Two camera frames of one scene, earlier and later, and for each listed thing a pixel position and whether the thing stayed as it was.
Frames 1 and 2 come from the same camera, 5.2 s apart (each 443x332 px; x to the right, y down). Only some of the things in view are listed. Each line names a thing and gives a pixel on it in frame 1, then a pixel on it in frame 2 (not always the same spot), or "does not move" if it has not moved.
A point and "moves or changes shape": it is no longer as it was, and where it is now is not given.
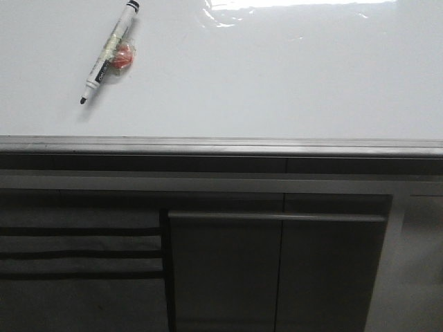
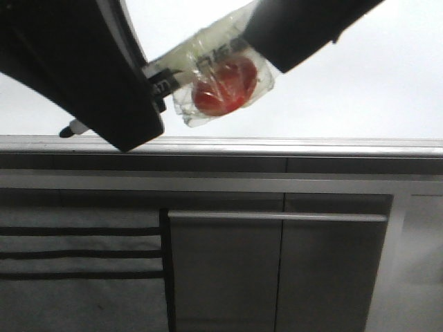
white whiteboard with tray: (224, 78) does not move
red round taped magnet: (122, 57) moves or changes shape
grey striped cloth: (82, 270) does not move
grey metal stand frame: (286, 250) does not move
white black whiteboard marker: (104, 61) moves or changes shape
